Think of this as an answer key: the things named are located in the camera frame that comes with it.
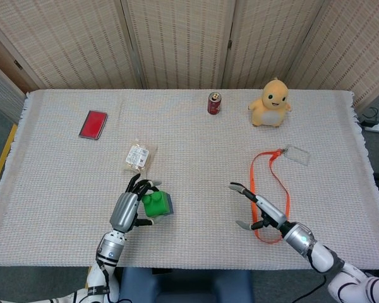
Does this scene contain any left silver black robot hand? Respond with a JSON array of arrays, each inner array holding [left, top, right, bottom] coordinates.
[[109, 174, 165, 234]]

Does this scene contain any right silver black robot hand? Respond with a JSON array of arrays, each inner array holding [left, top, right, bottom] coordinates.
[[229, 181, 288, 230]]

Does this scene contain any green toy brick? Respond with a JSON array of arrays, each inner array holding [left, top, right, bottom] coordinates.
[[141, 191, 171, 218]]

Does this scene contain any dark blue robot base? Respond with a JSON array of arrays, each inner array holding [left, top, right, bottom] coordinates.
[[118, 267, 253, 303]]

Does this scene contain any clear snack packet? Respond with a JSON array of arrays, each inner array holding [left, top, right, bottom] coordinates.
[[123, 143, 159, 174]]

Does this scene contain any clear badge holder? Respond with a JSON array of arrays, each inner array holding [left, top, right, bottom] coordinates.
[[282, 144, 311, 167]]

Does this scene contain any flat red case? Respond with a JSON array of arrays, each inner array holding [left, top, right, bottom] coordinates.
[[78, 109, 109, 140]]

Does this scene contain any white woven tablecloth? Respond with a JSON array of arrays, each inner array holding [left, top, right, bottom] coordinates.
[[0, 88, 379, 273]]

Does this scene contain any yellow plush toy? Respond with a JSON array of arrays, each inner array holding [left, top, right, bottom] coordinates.
[[248, 77, 293, 128]]

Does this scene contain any red soda can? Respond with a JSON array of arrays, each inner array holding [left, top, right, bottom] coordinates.
[[207, 92, 222, 116]]

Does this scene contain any black power adapter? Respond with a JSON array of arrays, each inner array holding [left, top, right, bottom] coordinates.
[[361, 107, 379, 128]]

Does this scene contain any beige woven folding screen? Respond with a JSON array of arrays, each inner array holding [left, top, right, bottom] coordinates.
[[0, 0, 379, 110]]

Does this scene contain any orange lanyard strap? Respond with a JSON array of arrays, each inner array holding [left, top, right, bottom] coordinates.
[[250, 149, 290, 244]]

